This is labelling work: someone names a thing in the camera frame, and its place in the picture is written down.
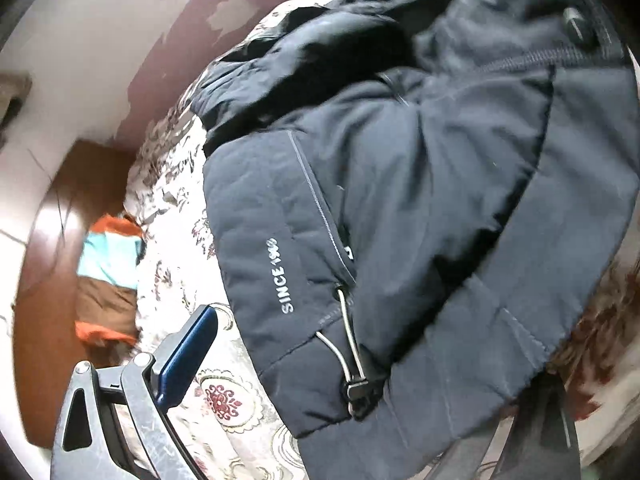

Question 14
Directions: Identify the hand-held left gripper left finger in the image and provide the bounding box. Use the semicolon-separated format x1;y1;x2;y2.
49;304;220;480

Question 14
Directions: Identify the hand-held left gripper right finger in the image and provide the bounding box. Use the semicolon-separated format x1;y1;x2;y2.
434;374;582;480

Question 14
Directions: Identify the dark navy padded jacket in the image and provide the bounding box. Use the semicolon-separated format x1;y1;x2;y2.
192;0;640;439

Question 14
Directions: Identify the floral patterned bed blanket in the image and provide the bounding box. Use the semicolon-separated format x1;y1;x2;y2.
122;0;640;480

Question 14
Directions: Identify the orange blue brown striped pillow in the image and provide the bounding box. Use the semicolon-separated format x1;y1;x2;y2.
74;212;147;349

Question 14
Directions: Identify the wooden headboard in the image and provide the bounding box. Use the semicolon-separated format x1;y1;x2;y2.
10;139;147;461

